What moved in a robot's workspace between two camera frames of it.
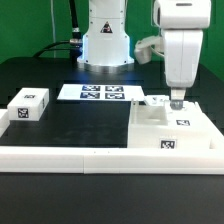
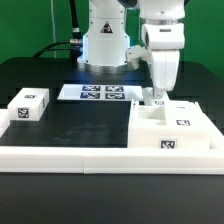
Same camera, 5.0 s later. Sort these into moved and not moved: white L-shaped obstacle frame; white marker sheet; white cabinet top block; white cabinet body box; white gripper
Moved: white gripper
Not moved: white marker sheet; white cabinet body box; white cabinet top block; white L-shaped obstacle frame
